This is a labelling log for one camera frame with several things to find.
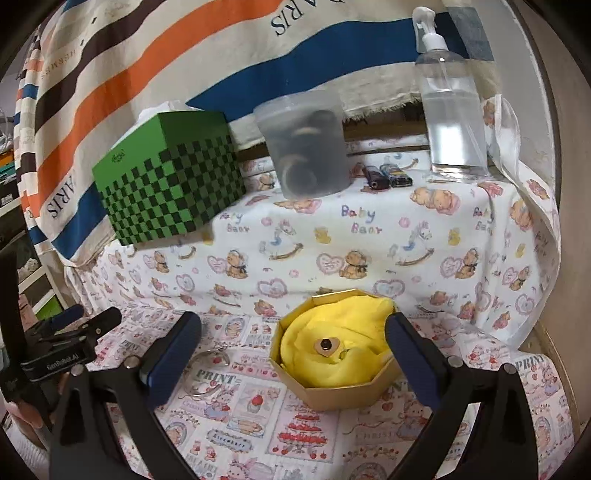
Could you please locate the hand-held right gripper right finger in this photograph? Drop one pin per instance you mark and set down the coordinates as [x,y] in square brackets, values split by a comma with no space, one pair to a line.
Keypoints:
[411,360]

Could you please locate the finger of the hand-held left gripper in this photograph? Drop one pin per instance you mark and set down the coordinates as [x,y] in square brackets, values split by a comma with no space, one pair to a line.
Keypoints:
[101,321]
[64,317]

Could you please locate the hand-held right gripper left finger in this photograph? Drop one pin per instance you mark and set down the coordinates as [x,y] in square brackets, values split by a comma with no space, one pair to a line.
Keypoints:
[171,360]

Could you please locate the gold octagonal box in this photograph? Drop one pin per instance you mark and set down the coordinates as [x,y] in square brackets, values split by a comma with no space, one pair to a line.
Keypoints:
[341,394]

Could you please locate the person's left forearm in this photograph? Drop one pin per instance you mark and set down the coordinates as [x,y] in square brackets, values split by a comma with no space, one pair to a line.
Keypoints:
[32,454]

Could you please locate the person's left hand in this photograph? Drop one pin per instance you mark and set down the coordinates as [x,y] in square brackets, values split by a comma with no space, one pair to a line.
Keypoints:
[23,415]

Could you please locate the white storage shelf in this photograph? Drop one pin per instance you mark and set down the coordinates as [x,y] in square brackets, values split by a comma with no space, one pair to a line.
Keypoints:
[41,286]

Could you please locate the yellow cloth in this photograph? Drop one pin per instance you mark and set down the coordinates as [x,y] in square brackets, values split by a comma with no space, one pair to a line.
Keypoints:
[351,323]

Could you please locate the strawberry print cloth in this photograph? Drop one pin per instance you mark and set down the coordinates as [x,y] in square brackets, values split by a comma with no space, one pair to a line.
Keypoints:
[277,429]

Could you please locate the bear print cloth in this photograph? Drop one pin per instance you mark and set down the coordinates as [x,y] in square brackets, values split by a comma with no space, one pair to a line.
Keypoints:
[369,240]

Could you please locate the green checkered box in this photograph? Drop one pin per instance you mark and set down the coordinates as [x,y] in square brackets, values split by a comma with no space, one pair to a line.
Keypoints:
[175,184]

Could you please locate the blue and yellow lighter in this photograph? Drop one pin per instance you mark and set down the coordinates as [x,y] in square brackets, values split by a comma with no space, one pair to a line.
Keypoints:
[398,177]

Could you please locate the white tissue paper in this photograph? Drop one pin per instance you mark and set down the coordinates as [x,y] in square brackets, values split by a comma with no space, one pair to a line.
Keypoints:
[157,113]

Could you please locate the translucent plastic container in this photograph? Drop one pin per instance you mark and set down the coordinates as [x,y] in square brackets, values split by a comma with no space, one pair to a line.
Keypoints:
[300,138]

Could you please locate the clear spray bottle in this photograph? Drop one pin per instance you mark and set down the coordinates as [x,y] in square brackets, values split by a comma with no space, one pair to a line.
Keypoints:
[452,115]

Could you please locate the striped blanket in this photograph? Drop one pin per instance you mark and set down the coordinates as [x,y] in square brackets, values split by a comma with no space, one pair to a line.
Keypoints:
[138,69]

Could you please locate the denim cloth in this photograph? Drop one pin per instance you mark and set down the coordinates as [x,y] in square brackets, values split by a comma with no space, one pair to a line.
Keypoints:
[475,37]

